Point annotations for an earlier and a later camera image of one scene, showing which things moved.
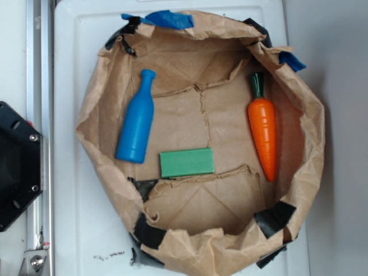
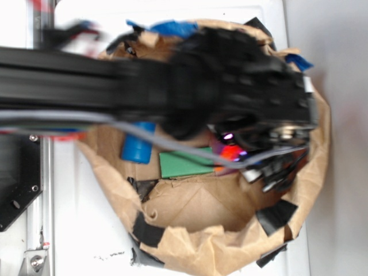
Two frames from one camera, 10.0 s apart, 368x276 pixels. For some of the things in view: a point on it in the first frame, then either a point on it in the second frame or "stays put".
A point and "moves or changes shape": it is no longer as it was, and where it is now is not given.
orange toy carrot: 262,121 moves or changes shape
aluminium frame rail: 41,115 stays put
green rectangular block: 187,162 stays put
